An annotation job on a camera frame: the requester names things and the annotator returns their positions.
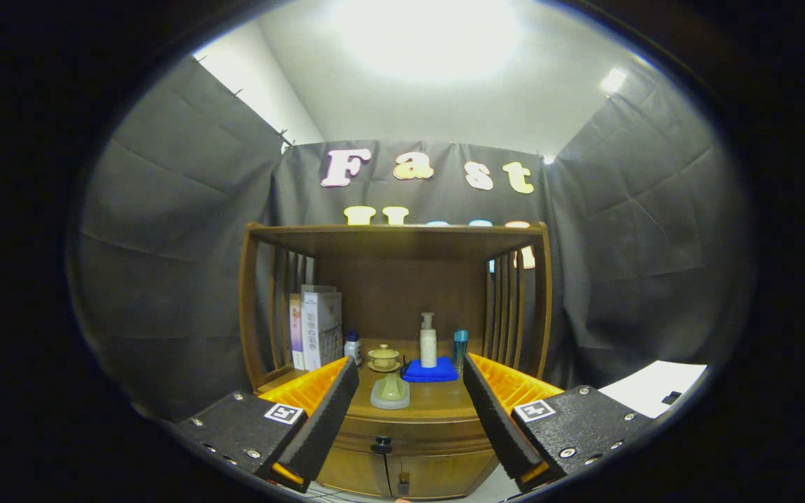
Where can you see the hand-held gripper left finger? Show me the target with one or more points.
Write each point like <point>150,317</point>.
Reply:
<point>328,419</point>

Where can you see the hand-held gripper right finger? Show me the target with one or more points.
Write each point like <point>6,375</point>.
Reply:
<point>495,419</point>

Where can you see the clear dish with green piece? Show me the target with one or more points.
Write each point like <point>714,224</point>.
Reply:
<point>390,395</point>

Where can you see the wooden countertop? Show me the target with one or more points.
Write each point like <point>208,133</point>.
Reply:
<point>437,402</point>

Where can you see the wooden cabinet door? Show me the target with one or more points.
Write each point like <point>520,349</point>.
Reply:
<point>353,475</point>
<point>451,476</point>

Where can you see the brown wooden cabinet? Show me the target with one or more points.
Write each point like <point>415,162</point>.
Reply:
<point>402,286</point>

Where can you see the white bottle with blue cap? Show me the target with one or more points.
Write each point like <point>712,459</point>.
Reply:
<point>353,349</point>

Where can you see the clear blue bottle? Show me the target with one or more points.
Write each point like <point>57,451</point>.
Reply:
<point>460,349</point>

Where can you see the folded blue cloth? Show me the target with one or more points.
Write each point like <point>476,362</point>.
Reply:
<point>430,374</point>

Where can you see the yellow lidded teacup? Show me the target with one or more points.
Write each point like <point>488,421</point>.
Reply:
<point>383,355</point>

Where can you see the small black object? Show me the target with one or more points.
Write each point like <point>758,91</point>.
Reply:
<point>404,365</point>

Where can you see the thick white book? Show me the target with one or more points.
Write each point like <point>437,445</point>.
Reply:
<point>322,325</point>

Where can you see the white pump bottle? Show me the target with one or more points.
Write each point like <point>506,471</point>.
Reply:
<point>428,346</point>

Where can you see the white storage unit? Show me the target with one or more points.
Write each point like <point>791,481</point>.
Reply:
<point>647,388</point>

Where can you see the large ceiling light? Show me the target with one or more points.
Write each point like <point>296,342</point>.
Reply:
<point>430,35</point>

